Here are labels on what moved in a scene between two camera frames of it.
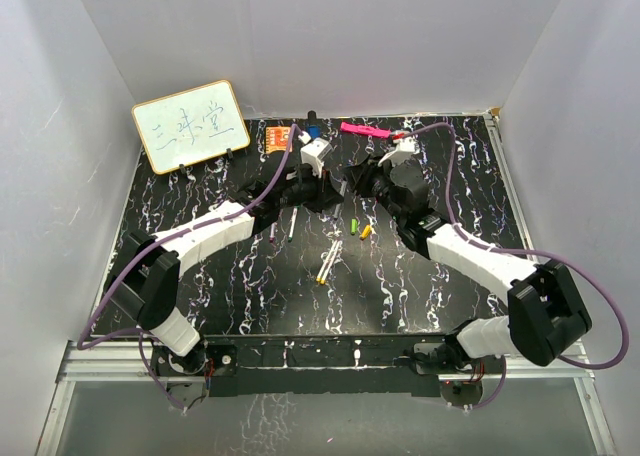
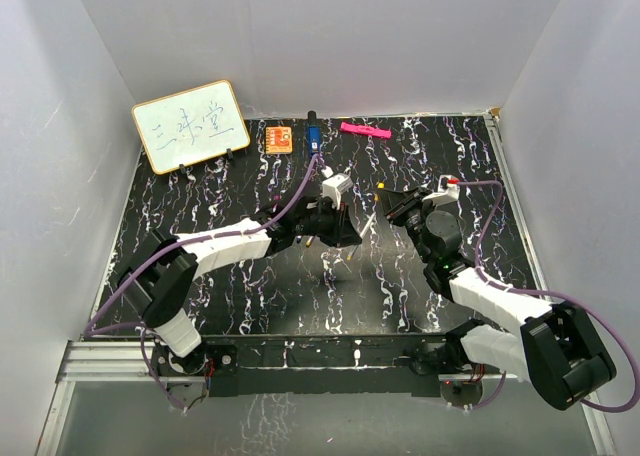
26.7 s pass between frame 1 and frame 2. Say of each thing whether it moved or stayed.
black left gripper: moved
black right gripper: moved
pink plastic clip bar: stayed
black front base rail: stayed
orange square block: stayed
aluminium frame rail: stayed
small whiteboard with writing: stayed
